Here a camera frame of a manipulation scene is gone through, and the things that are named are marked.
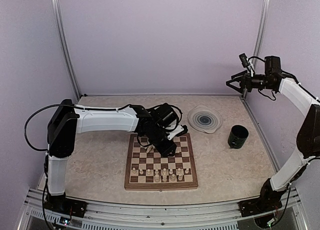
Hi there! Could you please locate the white plate with spiral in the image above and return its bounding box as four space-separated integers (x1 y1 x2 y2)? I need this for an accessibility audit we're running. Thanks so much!
188 105 223 134

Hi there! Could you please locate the wooden chess board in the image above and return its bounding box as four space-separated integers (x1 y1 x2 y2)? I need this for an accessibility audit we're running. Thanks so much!
124 133 199 191

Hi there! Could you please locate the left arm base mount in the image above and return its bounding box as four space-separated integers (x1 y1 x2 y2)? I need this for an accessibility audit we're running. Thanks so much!
44 195 87 218

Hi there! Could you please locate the fallen white rook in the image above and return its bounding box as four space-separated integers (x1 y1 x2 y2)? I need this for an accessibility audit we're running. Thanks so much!
144 145 156 153

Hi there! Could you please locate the right aluminium corner post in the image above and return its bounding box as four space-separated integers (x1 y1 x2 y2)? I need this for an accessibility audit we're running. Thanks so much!
240 0 273 100

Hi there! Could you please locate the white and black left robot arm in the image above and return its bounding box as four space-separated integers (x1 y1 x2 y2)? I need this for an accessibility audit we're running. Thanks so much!
46 100 188 212

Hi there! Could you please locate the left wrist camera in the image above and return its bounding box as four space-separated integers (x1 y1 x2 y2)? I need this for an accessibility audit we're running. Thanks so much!
167 125 188 140

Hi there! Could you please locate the white bishop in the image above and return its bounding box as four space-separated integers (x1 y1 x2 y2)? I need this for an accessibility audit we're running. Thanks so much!
170 174 176 182

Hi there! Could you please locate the dark green cup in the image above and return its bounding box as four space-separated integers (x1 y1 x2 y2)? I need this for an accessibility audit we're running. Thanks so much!
227 125 249 149

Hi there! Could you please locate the white king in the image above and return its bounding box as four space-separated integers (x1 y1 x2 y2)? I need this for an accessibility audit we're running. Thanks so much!
161 168 168 182

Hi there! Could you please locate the left aluminium corner post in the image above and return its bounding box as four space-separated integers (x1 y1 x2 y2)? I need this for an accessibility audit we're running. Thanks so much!
51 0 81 100

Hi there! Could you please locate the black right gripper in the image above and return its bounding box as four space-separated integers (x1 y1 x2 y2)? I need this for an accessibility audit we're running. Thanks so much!
227 70 274 93

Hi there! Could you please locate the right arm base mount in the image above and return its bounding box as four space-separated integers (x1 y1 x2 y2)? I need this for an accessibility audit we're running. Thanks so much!
238 197 283 217

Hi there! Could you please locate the aluminium corner post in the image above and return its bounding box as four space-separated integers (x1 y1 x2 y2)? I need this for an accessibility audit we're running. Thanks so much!
240 0 273 100
51 0 81 100

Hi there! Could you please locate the aluminium front rail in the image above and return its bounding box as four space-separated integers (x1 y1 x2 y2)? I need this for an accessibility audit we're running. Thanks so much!
14 184 311 230

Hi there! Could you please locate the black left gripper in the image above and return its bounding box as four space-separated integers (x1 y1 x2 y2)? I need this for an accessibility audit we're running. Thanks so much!
144 125 178 157

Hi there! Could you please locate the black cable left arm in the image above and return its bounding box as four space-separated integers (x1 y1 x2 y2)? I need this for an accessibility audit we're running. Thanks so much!
23 104 76 152

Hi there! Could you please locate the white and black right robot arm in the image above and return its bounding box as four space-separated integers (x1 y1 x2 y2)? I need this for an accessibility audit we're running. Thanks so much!
226 54 320 212

